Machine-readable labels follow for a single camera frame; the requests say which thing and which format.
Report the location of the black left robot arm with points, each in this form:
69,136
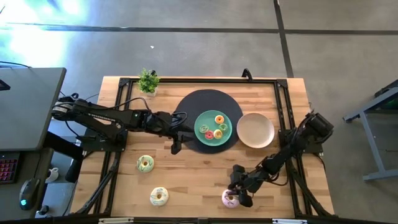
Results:
102,115

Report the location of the black desk leg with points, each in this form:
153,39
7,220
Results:
73,171

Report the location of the black flat device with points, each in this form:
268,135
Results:
3,85

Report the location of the silver metal bracket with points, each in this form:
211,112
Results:
115,220
289,221

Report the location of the small green donut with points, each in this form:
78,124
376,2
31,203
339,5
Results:
201,130
225,129

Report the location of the small green potted plant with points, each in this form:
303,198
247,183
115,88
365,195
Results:
148,81

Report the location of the small black caster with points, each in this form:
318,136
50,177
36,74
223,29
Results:
44,210

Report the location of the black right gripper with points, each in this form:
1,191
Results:
245,183

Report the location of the small red donut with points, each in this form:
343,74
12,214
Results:
206,135

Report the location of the large white glazed donut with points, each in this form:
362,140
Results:
154,199

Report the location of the small white plastic object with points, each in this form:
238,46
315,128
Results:
52,175

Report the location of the small pink donut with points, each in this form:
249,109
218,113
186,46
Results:
216,117

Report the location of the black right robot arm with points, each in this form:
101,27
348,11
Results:
280,158

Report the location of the teal round plate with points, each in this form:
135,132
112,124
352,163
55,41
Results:
211,141

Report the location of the grey metal table frame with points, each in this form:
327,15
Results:
379,175

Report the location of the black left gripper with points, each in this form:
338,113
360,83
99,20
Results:
178,137

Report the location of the large pink glazed donut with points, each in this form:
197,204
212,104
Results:
228,203

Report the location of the large green glazed donut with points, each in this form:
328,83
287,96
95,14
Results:
140,165

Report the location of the black aluminium table frame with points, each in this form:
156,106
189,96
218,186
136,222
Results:
202,80

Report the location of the dark keyboard shelf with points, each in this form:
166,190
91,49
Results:
9,199

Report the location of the grey desk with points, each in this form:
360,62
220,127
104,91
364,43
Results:
28,109

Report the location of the black computer mouse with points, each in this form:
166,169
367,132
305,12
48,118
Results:
29,193

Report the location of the backlit black keyboard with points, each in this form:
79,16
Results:
8,169

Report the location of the beige round plate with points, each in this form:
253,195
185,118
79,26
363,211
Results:
255,130

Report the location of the small yellow donut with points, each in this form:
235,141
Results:
220,136

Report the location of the black round placemat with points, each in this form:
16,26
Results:
202,99

